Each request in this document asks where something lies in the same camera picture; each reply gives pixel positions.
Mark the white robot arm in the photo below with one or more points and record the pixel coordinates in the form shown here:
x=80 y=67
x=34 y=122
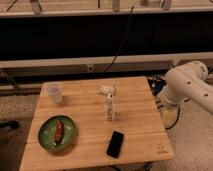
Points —
x=184 y=81

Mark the white crumpled object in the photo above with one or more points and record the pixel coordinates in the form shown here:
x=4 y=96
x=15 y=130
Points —
x=106 y=89

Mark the wooden folding table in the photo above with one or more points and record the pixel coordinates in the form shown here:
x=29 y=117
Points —
x=136 y=116

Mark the blue black device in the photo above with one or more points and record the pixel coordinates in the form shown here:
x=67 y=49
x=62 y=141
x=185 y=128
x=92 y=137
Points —
x=157 y=83

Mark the clear plastic cup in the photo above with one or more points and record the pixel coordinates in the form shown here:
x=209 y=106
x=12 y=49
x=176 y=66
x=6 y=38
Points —
x=53 y=90

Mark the black smartphone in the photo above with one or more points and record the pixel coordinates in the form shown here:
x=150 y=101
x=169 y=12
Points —
x=115 y=144

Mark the red sausage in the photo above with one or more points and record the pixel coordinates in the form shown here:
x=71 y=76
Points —
x=59 y=132

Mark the green plate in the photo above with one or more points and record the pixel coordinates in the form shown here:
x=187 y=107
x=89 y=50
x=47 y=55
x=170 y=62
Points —
x=47 y=132

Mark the black chair base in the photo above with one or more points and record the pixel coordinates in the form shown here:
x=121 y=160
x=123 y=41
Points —
x=12 y=124

